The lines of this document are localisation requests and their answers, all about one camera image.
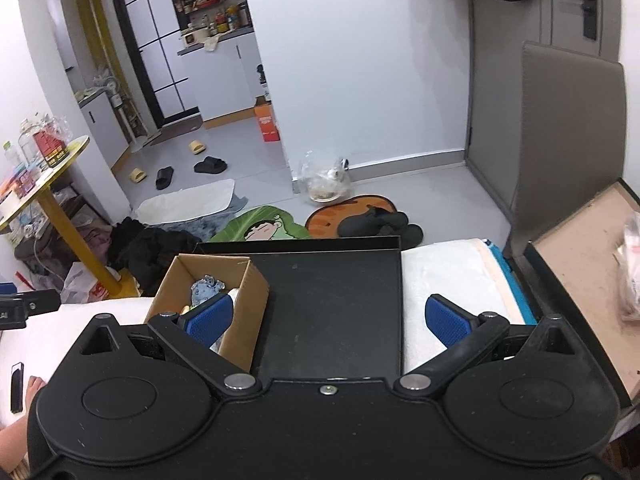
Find blue knitted plush toy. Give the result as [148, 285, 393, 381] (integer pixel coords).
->
[191, 275, 226, 308]

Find person's left hand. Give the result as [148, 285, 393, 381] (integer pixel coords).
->
[0, 376, 47, 474]

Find black phone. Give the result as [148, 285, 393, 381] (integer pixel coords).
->
[10, 362, 24, 414]

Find white red plastic bag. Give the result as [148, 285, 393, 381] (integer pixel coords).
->
[60, 261, 111, 304]

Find brown cardboard box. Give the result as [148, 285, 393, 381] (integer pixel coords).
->
[144, 254, 269, 372]

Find yellow round table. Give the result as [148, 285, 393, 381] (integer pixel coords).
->
[1, 136, 140, 299]

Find black clothes pile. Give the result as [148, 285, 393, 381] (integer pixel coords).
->
[107, 217, 200, 297]

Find grey blue fluffy rug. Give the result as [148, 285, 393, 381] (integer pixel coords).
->
[160, 195, 248, 242]

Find green leaf cartoon rug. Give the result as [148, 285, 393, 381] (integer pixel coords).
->
[210, 206, 311, 242]

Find white floor mat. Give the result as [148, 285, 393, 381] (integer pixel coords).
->
[134, 179, 235, 226]

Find black tray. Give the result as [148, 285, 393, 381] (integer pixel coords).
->
[196, 236, 404, 382]

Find brown open box lid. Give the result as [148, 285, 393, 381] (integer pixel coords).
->
[523, 180, 639, 408]

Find black shoes on rug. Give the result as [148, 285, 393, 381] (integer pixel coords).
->
[337, 207, 424, 250]

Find red box on table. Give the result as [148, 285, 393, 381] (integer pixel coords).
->
[32, 129, 68, 168]

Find left black slipper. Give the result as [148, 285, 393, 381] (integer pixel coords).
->
[155, 166, 174, 191]

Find black slipper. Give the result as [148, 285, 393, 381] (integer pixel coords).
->
[155, 166, 174, 191]
[193, 156, 228, 174]

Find left yellow slipper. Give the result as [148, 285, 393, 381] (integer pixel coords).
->
[129, 168, 148, 184]

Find yellow slipper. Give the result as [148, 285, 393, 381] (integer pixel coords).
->
[189, 140, 207, 155]
[129, 168, 148, 184]

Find right black slipper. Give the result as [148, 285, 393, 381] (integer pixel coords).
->
[193, 156, 228, 174]

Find right yellow slipper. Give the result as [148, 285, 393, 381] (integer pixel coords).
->
[189, 140, 207, 155]

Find clear plastic bag with bowl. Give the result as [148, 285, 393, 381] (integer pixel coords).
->
[297, 151, 352, 204]

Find orange cardboard box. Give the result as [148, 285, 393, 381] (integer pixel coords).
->
[254, 96, 280, 142]

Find white standing fan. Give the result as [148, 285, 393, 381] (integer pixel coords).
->
[94, 70, 149, 153]

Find white kitchen cabinet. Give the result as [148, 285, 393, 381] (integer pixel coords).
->
[179, 28, 264, 122]

